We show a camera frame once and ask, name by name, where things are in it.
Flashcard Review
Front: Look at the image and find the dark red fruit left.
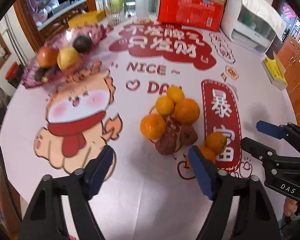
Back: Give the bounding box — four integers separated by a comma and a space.
155, 131, 177, 155

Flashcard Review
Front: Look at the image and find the yellow flat box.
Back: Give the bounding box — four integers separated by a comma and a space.
67, 10, 105, 28

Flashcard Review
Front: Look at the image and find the dark red fruit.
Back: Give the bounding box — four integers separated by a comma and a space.
155, 131, 177, 155
179, 125, 198, 146

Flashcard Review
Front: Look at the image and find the yellow pear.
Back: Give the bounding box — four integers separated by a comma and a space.
57, 47, 80, 70

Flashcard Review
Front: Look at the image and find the white blue carton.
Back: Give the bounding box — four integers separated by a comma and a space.
94, 0, 104, 11

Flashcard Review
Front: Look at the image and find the pink plastic fruit bowl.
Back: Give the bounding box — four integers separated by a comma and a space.
22, 24, 106, 88

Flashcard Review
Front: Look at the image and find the small mandarin top left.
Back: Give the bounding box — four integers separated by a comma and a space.
155, 96, 174, 116

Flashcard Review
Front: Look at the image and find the clear bottle green label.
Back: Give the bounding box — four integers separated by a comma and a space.
110, 0, 125, 24

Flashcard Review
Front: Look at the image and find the orange mandarin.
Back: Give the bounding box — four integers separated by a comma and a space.
139, 114, 166, 140
174, 98, 200, 125

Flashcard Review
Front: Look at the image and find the small mandarin top right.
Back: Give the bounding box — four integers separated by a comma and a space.
166, 86, 185, 103

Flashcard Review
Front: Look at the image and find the red apple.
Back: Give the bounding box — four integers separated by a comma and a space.
36, 46, 59, 68

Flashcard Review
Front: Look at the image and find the dark avocado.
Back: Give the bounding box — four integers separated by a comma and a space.
72, 35, 92, 53

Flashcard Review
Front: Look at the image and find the yellow small box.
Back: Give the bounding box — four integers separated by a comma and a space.
261, 52, 288, 91

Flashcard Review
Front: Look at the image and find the overripe dark banana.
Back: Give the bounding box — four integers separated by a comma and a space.
35, 67, 55, 83

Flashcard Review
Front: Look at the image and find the red lidded jar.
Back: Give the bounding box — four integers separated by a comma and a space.
5, 61, 24, 88

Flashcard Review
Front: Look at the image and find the white countertop appliance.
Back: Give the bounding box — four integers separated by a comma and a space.
221, 0, 286, 56

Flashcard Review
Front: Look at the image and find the dark red fruit right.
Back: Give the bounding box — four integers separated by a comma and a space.
179, 125, 198, 146

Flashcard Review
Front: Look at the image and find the white squeeze bottle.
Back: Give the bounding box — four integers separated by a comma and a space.
135, 0, 149, 20

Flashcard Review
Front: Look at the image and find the red drink multipack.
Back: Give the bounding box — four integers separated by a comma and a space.
158, 0, 226, 31

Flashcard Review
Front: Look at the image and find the person's right hand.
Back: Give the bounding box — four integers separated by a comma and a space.
283, 197, 298, 217

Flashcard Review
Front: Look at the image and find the drinking glass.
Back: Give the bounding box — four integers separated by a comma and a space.
104, 0, 118, 25

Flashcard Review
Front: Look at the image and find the small mandarin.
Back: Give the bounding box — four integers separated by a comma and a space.
166, 86, 185, 103
155, 96, 174, 116

